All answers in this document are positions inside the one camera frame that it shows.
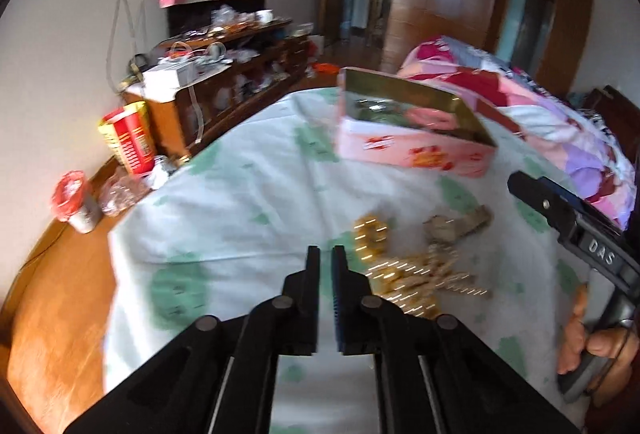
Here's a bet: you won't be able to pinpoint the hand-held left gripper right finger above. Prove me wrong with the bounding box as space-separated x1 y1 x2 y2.
331 245 587 434

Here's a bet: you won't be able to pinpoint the silver wristwatch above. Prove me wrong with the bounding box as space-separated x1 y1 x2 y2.
423 205 494 245

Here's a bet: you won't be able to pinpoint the pink bangle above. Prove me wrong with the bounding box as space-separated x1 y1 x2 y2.
405 108 469 135

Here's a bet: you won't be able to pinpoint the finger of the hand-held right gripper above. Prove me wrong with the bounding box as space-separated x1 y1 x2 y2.
507 171 584 241

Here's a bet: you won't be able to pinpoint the pink patchwork quilt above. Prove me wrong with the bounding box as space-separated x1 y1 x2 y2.
397 35 637 231

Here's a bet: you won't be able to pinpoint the black television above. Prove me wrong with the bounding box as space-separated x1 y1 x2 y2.
167 0 267 37

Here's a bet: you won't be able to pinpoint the green jade bangle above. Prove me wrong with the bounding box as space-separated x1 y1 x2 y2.
362 105 410 125

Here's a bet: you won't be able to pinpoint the clear plastic bag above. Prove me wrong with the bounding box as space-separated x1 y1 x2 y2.
97 156 177 217

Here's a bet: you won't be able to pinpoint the cup with red bag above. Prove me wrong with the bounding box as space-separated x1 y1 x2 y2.
52 170 101 233

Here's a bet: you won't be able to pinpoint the person's right hand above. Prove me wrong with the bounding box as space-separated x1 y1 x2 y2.
556 284 640 405

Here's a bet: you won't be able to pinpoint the white box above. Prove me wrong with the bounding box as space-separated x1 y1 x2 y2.
142 62 197 102

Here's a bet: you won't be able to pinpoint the gold bead bracelet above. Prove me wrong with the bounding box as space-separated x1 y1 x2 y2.
352 213 392 261

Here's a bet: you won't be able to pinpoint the white green-print bed sheet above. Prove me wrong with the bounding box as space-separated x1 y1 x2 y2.
102 86 628 417

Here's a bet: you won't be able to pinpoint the brown wooden bead mala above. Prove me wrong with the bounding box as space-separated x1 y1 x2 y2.
367 246 490 317

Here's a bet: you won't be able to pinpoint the wooden television cabinet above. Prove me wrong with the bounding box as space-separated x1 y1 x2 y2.
124 18 312 155

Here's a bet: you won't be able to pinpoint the hanging cables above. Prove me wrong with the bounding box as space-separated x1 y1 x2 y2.
106 0 147 90

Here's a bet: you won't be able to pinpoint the pink tin box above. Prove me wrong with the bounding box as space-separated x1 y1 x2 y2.
334 68 499 179

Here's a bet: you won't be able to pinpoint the red yellow canister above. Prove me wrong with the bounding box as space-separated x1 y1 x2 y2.
98 101 157 176

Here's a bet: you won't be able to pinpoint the brown wooden headboard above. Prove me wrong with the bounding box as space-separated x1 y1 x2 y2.
582 85 640 155

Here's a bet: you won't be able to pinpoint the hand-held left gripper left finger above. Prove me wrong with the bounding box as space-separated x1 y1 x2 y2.
65 246 321 434

